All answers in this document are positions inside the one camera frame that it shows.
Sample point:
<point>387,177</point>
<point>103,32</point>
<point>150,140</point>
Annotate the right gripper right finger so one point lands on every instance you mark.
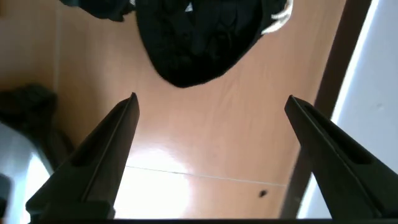
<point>348,193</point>

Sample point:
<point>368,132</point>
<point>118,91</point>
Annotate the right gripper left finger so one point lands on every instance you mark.
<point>99,193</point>

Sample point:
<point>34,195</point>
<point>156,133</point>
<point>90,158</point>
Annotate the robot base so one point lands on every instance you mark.
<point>18,161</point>

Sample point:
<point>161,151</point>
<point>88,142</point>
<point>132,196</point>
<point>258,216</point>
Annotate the heap of clothes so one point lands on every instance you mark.
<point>199,40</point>

